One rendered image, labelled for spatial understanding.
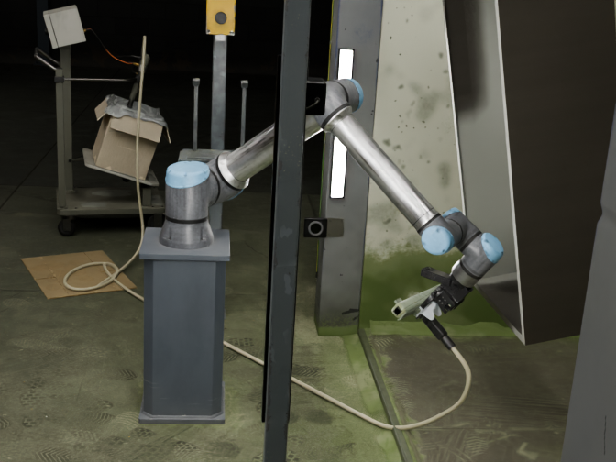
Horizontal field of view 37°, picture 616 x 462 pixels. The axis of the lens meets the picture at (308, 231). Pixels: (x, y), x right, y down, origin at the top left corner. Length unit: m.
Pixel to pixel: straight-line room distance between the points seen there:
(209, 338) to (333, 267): 0.95
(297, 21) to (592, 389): 0.96
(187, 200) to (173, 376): 0.63
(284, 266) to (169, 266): 1.25
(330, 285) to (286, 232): 2.14
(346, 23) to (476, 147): 0.78
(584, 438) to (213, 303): 2.12
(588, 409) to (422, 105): 2.79
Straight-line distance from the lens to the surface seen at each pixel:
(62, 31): 5.42
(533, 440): 3.39
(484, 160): 3.46
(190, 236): 3.16
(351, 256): 3.99
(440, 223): 2.78
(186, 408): 3.35
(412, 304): 3.01
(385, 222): 3.97
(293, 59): 1.83
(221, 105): 4.00
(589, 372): 1.20
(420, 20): 3.84
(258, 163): 3.18
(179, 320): 3.21
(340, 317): 4.09
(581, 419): 1.23
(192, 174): 3.12
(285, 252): 1.92
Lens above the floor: 1.63
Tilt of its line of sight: 17 degrees down
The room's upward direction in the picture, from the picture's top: 3 degrees clockwise
